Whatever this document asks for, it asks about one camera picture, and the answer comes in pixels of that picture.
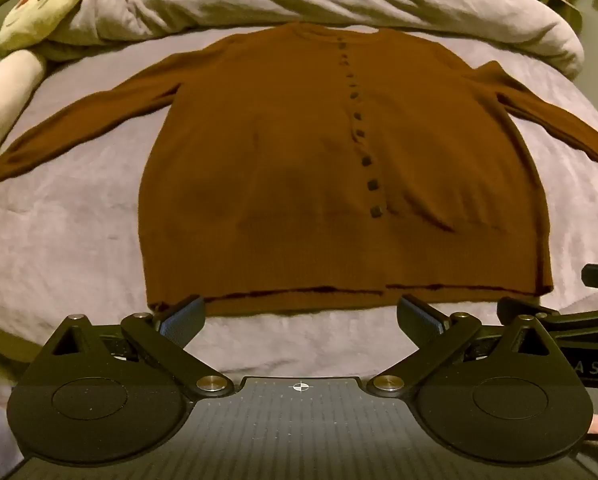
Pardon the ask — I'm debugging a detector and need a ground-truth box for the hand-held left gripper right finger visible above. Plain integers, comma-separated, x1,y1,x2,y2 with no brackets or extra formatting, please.
368,295,578,399

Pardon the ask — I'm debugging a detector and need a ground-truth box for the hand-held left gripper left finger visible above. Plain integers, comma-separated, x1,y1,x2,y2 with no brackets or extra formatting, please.
29,294,233,402

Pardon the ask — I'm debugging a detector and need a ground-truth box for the brown button cardigan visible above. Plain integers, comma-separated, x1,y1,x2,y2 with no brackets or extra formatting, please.
0,22,598,317

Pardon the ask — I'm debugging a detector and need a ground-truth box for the bed with lavender sheet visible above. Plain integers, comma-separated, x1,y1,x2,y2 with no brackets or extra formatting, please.
0,25,598,480

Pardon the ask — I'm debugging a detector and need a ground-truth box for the cream plush toy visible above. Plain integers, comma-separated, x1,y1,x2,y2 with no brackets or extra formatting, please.
0,0,91,172

